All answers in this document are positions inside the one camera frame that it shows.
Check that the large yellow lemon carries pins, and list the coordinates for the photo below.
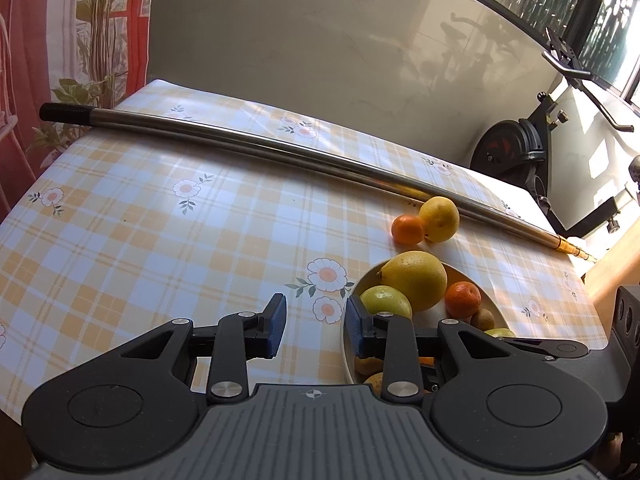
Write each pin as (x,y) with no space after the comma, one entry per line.
(420,276)

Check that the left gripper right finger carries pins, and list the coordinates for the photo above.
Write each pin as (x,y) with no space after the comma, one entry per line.
(393,339)

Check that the checkered floral tablecloth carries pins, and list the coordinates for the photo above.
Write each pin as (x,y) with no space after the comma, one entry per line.
(122,234)

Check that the wooden furniture panel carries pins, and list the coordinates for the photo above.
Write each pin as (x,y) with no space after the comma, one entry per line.
(619,266)

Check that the small orange tangerine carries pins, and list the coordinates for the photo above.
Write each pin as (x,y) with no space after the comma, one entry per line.
(462,299)

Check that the red plant print curtain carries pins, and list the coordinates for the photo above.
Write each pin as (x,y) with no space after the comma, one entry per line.
(87,52)

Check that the small brown kiwi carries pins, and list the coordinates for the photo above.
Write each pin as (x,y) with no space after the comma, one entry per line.
(483,319)

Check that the black exercise bike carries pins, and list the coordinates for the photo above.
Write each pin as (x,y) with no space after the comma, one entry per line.
(519,151)

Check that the green lime fruit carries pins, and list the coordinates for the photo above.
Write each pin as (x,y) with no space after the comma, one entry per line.
(382,298)

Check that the black framed window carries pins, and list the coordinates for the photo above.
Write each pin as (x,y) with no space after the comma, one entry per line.
(603,33)

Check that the long metal rod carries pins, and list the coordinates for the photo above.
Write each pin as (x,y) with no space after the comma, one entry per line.
(332,165)

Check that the yellow green passion fruit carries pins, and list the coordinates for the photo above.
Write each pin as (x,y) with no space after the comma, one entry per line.
(500,332)

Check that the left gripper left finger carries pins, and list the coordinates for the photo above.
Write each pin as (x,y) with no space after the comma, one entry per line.
(235,340)

